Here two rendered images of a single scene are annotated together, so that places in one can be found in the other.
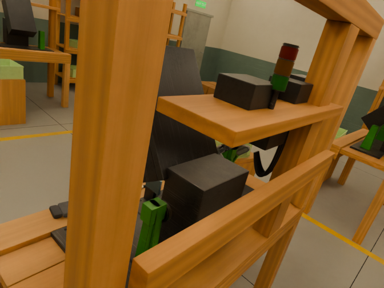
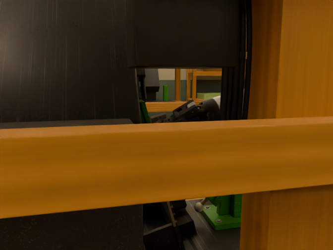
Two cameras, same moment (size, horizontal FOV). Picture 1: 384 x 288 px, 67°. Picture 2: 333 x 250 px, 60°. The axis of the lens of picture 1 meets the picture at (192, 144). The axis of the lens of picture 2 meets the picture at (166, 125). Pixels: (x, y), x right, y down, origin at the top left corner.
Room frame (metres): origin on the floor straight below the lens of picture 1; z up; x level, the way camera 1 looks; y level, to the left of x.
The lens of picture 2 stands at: (0.72, -0.60, 1.34)
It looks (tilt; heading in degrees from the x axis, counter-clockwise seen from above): 10 degrees down; 40
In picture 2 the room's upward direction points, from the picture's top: straight up
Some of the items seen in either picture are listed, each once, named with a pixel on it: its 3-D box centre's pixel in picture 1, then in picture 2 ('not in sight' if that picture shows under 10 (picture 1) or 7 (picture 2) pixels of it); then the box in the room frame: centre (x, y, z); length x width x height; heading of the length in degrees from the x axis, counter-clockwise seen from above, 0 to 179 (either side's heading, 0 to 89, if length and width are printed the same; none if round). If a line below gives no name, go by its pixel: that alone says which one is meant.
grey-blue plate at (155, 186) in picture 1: (152, 189); not in sight; (1.20, 0.14, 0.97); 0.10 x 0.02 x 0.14; 53
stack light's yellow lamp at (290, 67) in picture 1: (283, 67); not in sight; (0.90, -0.21, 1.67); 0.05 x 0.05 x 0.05
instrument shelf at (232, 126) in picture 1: (274, 108); not in sight; (1.02, -0.25, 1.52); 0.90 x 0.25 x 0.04; 143
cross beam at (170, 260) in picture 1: (275, 192); (127, 163); (0.95, -0.34, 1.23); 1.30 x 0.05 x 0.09; 143
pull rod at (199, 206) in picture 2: not in sight; (203, 202); (1.42, -0.16, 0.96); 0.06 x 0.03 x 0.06; 143
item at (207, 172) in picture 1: (200, 205); (63, 210); (1.00, -0.09, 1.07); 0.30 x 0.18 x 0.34; 143
